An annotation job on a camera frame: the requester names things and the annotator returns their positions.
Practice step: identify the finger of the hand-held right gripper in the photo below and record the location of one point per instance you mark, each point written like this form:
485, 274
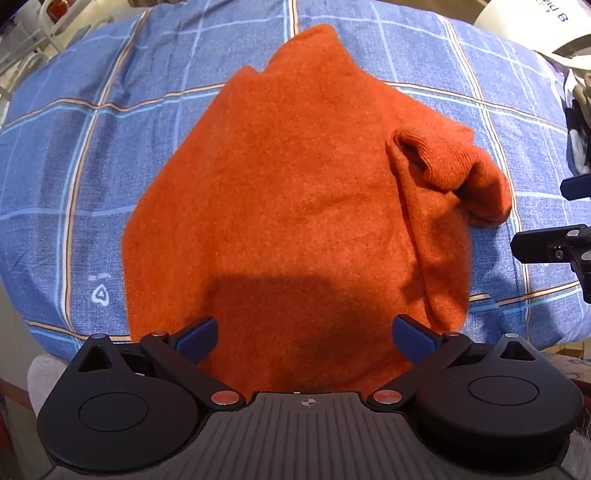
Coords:
576, 187
540, 243

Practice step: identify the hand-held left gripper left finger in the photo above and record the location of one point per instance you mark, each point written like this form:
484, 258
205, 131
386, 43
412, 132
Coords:
199, 340

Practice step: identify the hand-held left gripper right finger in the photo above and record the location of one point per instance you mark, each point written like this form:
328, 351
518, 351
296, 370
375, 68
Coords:
412, 342

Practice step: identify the orange knit sweater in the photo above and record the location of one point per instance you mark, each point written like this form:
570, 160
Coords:
295, 217

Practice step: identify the pile of mixed clothes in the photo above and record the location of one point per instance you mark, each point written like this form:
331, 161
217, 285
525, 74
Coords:
579, 124

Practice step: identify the cardboard box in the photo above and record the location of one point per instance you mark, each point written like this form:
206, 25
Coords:
572, 364

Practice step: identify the white fluffy cloth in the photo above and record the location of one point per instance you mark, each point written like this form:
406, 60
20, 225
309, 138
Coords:
40, 376

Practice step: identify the white printed paper bag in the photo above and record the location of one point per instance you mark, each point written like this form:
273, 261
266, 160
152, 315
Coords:
531, 23

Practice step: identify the blue plaid bed sheet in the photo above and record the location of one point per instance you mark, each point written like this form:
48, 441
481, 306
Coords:
69, 175

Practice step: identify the white metal rack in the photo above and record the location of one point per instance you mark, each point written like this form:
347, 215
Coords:
32, 41

